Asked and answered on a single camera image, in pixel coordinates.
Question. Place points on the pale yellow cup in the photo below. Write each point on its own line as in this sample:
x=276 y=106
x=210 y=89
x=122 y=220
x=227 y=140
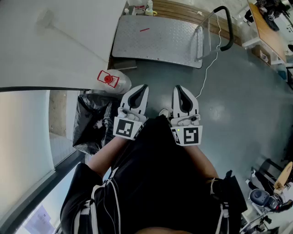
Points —
x=150 y=12

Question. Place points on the brown cardboard box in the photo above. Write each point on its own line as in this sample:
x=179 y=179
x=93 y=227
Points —
x=262 y=54

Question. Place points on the white plastic bottle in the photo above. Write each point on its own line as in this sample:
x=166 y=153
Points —
x=150 y=4

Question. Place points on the small red strip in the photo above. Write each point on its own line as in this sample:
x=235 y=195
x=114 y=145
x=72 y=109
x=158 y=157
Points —
x=144 y=29

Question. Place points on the brown wooden slat board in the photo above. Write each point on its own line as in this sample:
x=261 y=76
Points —
x=183 y=11

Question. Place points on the small white paper scrap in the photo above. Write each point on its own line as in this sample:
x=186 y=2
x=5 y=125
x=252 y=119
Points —
x=200 y=12

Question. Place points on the person's right forearm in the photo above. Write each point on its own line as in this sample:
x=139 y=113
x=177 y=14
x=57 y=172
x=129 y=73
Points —
x=201 y=160

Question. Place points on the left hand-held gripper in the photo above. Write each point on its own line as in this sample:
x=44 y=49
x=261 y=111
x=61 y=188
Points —
x=124 y=128

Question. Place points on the black trash bag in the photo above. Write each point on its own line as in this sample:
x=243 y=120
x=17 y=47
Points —
x=91 y=128

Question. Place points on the person's left forearm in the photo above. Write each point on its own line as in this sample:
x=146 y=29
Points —
x=103 y=155

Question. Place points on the white crumpled paper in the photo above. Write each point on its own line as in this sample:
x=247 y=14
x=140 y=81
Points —
x=99 y=123

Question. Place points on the person's black clothing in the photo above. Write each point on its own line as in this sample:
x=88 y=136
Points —
x=155 y=164

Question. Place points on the grey round device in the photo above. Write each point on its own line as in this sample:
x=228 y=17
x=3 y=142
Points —
x=258 y=197

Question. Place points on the dark window frame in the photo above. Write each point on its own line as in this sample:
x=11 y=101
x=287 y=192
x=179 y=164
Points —
x=66 y=164

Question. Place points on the person's white right shoe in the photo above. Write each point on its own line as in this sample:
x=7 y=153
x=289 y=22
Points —
x=163 y=112

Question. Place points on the light wooden oval board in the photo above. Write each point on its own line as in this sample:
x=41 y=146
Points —
x=283 y=177

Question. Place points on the clear water jug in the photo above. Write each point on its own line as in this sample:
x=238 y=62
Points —
x=114 y=82

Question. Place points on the wooden top desk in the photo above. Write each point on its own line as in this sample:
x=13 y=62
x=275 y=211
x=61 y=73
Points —
x=267 y=34

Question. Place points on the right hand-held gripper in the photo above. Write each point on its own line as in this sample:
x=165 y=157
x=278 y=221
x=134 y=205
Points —
x=191 y=136

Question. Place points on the white paper notice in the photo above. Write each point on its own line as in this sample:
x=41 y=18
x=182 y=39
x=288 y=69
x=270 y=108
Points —
x=37 y=219

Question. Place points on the black metal stool frame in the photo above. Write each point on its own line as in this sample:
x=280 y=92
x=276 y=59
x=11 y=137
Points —
x=267 y=166

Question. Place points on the small white-capped bottle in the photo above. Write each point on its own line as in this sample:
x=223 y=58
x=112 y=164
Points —
x=126 y=11

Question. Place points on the clear jug with red label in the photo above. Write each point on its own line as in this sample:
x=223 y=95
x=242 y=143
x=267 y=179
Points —
x=137 y=4

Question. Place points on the white wall outlet plate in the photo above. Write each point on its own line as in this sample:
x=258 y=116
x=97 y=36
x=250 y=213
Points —
x=44 y=19

